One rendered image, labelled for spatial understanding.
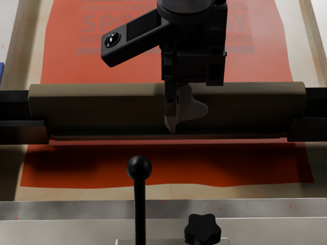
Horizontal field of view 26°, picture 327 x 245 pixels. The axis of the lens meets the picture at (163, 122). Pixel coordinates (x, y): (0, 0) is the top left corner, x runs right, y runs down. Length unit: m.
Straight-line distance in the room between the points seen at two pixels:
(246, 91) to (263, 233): 0.22
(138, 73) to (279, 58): 0.24
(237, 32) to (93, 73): 0.27
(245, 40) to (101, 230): 0.51
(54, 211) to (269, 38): 0.51
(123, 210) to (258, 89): 0.25
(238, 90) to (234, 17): 0.32
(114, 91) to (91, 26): 0.30
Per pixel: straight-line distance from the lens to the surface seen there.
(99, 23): 1.26
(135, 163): 0.74
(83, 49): 1.21
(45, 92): 0.98
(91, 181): 1.00
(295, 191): 1.00
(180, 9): 0.84
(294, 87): 0.99
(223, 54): 0.90
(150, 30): 0.89
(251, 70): 1.17
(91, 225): 0.85
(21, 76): 1.17
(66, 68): 1.18
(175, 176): 1.00
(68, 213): 0.93
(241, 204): 0.93
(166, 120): 0.96
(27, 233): 0.85
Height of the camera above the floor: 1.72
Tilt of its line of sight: 45 degrees down
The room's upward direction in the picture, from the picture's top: straight up
